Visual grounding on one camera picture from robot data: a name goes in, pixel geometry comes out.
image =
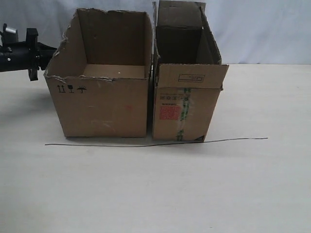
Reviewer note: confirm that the torn cardboard box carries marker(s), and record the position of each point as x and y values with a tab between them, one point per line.
98	78

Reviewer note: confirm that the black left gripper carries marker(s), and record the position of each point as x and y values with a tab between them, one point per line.
40	54

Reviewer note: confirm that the cardboard box with red print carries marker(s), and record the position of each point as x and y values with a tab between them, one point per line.
188	71

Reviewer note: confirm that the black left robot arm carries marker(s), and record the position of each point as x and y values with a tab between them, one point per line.
14	54

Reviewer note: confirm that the white backdrop curtain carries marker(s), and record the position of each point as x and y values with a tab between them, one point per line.
246	31

